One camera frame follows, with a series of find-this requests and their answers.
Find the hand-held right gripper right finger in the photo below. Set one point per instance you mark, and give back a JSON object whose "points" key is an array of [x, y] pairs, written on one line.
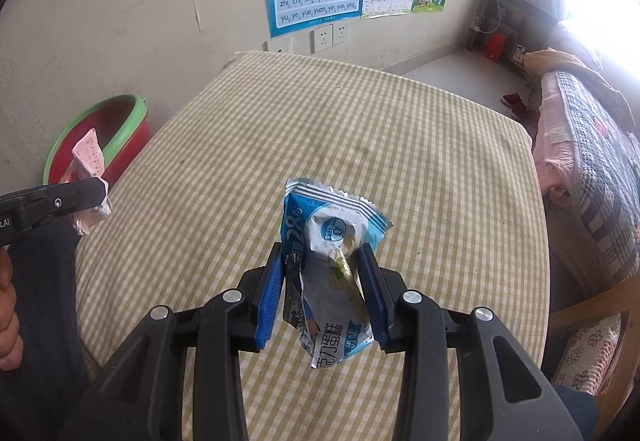
{"points": [[372, 296]]}

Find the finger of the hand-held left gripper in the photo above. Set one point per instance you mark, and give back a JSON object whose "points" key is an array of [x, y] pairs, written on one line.
{"points": [[75, 201]]}

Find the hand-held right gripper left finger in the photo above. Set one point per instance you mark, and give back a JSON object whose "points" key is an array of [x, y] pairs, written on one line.
{"points": [[270, 301]]}

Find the pink white wrapper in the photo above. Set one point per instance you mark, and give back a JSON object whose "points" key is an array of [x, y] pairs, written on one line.
{"points": [[90, 156]]}

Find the blue white cake packet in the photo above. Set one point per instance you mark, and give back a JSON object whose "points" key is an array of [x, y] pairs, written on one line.
{"points": [[320, 221]]}

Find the red basin with green rim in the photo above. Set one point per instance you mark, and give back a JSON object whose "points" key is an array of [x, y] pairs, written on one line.
{"points": [[125, 121]]}

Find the person's left hand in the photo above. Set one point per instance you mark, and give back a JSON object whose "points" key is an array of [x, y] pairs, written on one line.
{"points": [[7, 321]]}

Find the person's left leg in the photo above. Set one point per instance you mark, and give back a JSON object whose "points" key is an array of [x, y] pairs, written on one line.
{"points": [[45, 296]]}

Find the person's leg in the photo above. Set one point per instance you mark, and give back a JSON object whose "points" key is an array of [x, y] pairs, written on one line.
{"points": [[45, 296], [575, 416]]}

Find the wooden chair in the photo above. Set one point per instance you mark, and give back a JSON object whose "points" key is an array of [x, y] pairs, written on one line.
{"points": [[575, 308]]}

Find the person's right leg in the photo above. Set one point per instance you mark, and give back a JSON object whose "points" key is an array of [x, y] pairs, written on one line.
{"points": [[575, 416]]}

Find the red shoes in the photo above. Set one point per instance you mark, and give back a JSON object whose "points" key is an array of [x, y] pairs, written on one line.
{"points": [[515, 105]]}

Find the bed with plaid quilt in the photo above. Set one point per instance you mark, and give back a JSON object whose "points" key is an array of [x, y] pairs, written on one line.
{"points": [[590, 171]]}

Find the red box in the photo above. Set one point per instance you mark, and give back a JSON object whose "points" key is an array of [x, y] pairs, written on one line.
{"points": [[494, 47]]}

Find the yellow blanket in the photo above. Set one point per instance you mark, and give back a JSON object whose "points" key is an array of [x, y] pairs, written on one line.
{"points": [[590, 81]]}

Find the dark wooden shelf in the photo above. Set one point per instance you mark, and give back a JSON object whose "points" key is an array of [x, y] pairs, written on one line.
{"points": [[525, 21]]}

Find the pink pillow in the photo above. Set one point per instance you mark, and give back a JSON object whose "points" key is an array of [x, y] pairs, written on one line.
{"points": [[575, 43]]}

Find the white single-port wall socket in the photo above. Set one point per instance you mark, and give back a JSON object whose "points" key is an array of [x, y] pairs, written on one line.
{"points": [[278, 45]]}

